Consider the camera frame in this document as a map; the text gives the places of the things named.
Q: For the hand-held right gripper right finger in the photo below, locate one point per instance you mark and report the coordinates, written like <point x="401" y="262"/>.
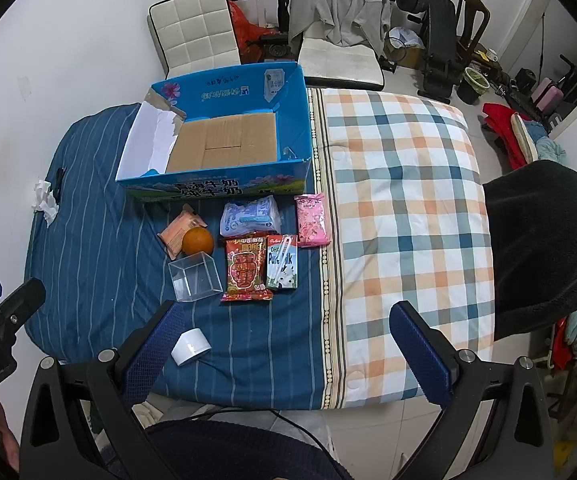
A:
<point x="418" y="355"/>

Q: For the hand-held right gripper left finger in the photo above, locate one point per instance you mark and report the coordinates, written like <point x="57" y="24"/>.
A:
<point x="153" y="350"/>

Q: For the white tape roll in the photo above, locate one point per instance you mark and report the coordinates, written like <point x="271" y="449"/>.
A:
<point x="191" y="346"/>

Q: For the clear plastic box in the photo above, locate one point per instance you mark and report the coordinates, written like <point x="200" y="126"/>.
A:
<point x="196" y="277"/>

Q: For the blue striped blanket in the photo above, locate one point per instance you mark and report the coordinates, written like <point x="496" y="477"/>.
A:
<point x="93" y="260"/>

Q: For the crumpled white tissue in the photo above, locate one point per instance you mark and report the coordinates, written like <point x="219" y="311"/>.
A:
<point x="46" y="202"/>

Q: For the orange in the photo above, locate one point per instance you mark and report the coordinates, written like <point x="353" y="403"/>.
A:
<point x="198" y="241"/>

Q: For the orange snack packet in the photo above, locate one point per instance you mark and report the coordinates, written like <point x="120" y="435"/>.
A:
<point x="172" y="232"/>

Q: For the red snack packet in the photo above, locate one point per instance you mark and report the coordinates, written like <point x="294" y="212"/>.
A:
<point x="246" y="270"/>

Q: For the plaid quilt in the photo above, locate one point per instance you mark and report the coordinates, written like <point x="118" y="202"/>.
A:
<point x="408" y="210"/>

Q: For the milk carton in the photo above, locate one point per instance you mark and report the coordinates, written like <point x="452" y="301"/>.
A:
<point x="282" y="262"/>

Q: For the black fleece cloth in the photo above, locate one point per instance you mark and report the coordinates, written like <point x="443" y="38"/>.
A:
<point x="538" y="245"/>

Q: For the blue white tissue packet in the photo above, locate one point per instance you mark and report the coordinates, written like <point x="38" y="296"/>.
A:
<point x="248" y="217"/>

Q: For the pink packet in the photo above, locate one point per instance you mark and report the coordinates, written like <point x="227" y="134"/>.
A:
<point x="312" y="220"/>

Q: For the red cloth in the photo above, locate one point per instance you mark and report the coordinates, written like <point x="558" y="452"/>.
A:
<point x="501" y="125"/>

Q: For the light blue cloth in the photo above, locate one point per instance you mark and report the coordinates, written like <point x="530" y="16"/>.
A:
<point x="548" y="147"/>

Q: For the blue cardboard box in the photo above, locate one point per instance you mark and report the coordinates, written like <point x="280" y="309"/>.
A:
<point x="293" y="110"/>

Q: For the green trash bin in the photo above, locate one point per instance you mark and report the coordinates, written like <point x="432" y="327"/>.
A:
<point x="472" y="85"/>

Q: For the pink suitcase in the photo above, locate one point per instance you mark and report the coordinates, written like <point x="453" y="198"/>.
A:
<point x="546" y="96"/>

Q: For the brown cardboard box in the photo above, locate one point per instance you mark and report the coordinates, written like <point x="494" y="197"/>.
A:
<point x="408" y="52"/>

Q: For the black weight bench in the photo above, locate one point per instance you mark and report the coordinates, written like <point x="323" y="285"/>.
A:
<point x="441" y="35"/>

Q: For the white padded chair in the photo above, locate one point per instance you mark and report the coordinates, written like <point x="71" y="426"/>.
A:
<point x="193" y="30"/>

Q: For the red plastic bag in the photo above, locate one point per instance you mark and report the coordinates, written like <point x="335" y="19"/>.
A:
<point x="243" y="30"/>

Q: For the brown wooden chair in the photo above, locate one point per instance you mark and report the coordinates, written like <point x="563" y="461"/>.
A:
<point x="476" y="20"/>

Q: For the grey jacket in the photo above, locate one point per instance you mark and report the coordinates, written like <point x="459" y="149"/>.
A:
<point x="338" y="5"/>

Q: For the white chair with black frame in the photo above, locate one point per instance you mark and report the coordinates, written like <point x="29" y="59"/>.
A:
<point x="341" y="65"/>

